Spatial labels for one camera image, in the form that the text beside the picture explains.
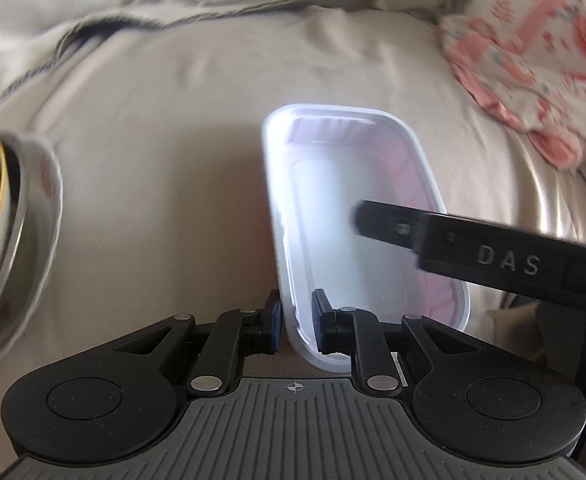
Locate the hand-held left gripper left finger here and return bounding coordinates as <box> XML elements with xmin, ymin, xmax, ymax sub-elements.
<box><xmin>104</xmin><ymin>290</ymin><xmax>283</xmax><ymax>401</ymax></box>

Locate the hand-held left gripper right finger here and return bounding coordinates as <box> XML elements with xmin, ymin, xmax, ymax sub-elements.
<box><xmin>312</xmin><ymin>288</ymin><xmax>476</xmax><ymax>396</ymax></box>

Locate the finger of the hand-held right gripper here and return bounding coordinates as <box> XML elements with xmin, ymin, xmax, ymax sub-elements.
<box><xmin>350</xmin><ymin>200</ymin><xmax>426</xmax><ymax>256</ymax></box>

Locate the white rectangular plastic container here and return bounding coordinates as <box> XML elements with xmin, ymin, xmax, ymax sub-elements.
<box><xmin>262</xmin><ymin>104</ymin><xmax>472</xmax><ymax>375</ymax></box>

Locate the stack of bowls and plates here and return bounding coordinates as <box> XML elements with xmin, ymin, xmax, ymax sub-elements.
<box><xmin>0</xmin><ymin>132</ymin><xmax>64</xmax><ymax>371</ymax></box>

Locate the pink printed cloth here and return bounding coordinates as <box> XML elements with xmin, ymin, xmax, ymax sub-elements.
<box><xmin>435</xmin><ymin>0</ymin><xmax>586</xmax><ymax>171</ymax></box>

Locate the beige bed sheet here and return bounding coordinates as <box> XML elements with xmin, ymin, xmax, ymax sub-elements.
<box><xmin>0</xmin><ymin>0</ymin><xmax>586</xmax><ymax>480</ymax></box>

